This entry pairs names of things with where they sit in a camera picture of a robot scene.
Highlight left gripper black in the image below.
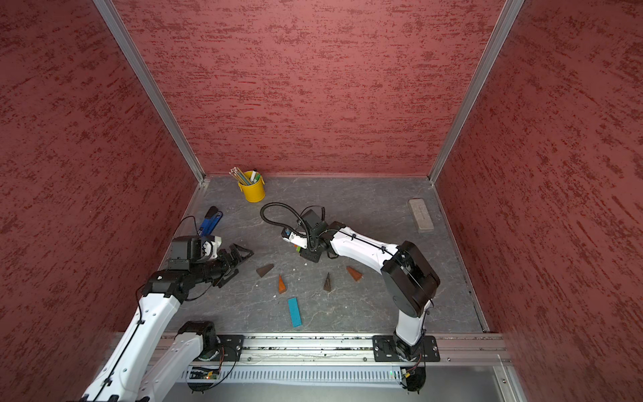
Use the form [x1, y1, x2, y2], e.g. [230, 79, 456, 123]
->
[191, 244, 255, 286]

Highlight dark brown triangle block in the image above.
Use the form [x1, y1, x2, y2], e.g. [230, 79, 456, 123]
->
[256, 264, 274, 278]

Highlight dark wood triangle block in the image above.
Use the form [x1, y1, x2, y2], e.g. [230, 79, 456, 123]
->
[323, 273, 332, 292]

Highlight orange brown triangle block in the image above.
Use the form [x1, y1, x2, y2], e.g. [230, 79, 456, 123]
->
[278, 276, 287, 294]

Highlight reddish brown triangle block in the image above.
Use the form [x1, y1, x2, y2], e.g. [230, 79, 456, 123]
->
[347, 266, 363, 281]

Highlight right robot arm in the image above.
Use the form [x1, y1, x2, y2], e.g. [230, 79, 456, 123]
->
[282, 222, 440, 361]

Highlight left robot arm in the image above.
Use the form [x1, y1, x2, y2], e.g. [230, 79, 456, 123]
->
[81, 236, 254, 401]

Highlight blue stapler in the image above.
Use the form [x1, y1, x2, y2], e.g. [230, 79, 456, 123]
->
[199, 206, 224, 236]

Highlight teal long block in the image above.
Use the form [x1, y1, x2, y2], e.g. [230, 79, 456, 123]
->
[287, 297, 302, 328]

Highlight yellow pencil cup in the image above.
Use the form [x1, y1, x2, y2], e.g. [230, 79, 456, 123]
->
[238, 171, 266, 204]

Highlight pencils in cup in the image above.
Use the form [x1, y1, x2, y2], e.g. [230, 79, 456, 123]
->
[229, 167, 253, 186]

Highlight grey eraser block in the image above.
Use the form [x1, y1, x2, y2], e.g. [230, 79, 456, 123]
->
[408, 199, 435, 233]

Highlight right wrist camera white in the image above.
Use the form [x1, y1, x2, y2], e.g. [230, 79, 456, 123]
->
[281, 228, 308, 250]

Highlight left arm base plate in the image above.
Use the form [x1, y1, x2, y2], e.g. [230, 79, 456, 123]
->
[197, 334, 245, 362]

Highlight white slotted cable duct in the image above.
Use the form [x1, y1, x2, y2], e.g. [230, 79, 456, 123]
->
[177, 365, 405, 387]

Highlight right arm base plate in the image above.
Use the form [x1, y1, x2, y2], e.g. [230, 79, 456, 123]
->
[372, 335, 440, 363]

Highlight aluminium mounting rail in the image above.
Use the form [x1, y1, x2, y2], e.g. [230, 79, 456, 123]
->
[238, 333, 512, 366]

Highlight left aluminium corner post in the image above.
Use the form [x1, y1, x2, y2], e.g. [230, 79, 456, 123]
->
[93, 0, 206, 185]

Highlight aluminium corner post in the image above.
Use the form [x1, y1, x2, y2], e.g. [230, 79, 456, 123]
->
[93, 0, 206, 185]
[428, 0, 524, 186]

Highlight right aluminium corner post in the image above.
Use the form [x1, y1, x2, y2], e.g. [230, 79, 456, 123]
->
[428, 0, 524, 186]

